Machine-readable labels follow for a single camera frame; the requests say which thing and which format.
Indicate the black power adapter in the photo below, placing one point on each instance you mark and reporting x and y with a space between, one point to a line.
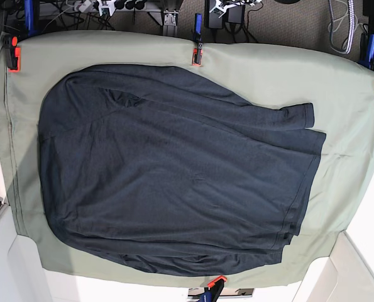
216 19

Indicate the white power strip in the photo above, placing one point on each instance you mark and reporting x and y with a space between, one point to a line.
83 6

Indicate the left rear orange clamp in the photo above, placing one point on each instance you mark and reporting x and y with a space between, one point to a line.
12 53

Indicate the dark navy T-shirt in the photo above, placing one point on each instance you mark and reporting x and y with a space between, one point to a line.
164 171

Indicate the middle rear orange clamp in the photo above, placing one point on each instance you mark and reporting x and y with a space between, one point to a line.
197 53

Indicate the front orange black clamp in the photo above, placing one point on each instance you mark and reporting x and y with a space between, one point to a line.
213 290

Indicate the grey metal stand bracket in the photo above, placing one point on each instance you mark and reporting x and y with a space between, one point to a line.
170 17

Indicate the sage green table cloth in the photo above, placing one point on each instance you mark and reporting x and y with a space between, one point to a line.
273 76

